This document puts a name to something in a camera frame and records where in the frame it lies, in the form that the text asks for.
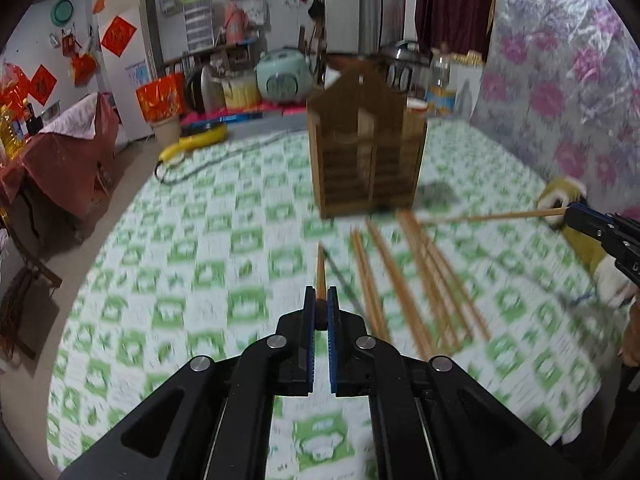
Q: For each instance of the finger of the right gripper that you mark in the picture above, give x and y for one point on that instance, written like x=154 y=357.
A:
x=617 y=235

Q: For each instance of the stainless electric kettle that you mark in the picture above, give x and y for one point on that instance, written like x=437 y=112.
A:
x=204 y=92

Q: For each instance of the red gift box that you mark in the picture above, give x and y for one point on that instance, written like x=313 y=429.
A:
x=162 y=98

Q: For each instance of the red cloth covered table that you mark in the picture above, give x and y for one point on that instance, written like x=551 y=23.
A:
x=65 y=157

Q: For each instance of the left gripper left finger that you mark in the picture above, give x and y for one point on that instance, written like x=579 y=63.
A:
x=211 y=419

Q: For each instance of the dark red curtain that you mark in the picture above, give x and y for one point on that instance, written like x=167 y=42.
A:
x=463 y=25

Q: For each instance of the cream yellow pot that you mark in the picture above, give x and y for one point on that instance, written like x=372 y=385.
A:
x=240 y=90

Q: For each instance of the wooden utensil holder box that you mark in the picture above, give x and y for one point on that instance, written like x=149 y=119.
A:
x=365 y=145

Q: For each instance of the mint green rice cooker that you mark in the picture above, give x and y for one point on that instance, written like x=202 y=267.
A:
x=284 y=76

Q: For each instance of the floral plastic wall cover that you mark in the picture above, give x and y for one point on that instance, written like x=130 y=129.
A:
x=560 y=91

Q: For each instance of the clear plastic oil bottle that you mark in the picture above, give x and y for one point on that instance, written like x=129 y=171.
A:
x=439 y=97

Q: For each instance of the wooden chopstick on table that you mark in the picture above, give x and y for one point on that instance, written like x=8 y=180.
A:
x=372 y=302
x=432 y=281
x=461 y=305
x=421 y=336

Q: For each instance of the silver black pressure cooker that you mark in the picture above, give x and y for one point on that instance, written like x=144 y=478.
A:
x=404 y=63

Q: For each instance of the yellow handled tool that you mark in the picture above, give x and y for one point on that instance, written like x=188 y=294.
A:
x=191 y=143

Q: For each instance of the person right hand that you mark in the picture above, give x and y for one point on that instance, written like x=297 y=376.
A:
x=630 y=348

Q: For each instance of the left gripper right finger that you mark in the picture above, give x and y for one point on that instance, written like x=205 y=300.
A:
x=431 y=419

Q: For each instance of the yellow green plush slipper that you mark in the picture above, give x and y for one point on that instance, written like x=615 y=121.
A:
x=613 y=288

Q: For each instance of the white refrigerator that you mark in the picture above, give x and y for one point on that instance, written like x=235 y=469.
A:
x=132 y=56

